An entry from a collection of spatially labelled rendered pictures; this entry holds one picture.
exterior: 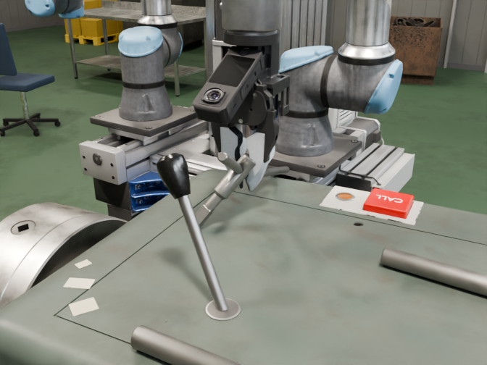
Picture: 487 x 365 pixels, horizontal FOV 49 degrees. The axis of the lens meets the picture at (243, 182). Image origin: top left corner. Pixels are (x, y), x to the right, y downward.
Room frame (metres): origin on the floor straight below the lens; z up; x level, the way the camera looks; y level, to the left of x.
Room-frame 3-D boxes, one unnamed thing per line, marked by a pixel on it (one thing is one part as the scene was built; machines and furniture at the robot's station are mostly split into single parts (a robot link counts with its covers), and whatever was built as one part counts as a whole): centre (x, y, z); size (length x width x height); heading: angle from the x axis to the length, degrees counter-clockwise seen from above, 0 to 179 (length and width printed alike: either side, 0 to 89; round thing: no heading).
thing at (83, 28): (10.21, 2.66, 0.35); 1.20 x 0.85 x 0.71; 147
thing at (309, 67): (1.19, -0.15, 1.33); 0.13 x 0.12 x 0.14; 61
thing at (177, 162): (0.50, 0.07, 1.38); 0.04 x 0.03 x 0.05; 64
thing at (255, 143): (0.68, -0.03, 1.33); 0.06 x 0.03 x 0.09; 154
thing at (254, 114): (0.69, -0.01, 1.44); 0.09 x 0.08 x 0.12; 154
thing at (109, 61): (6.77, 1.34, 0.47); 1.82 x 0.69 x 0.94; 58
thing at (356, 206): (0.69, -0.19, 1.23); 0.13 x 0.08 x 0.06; 64
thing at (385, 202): (0.68, -0.21, 1.26); 0.06 x 0.06 x 0.02; 64
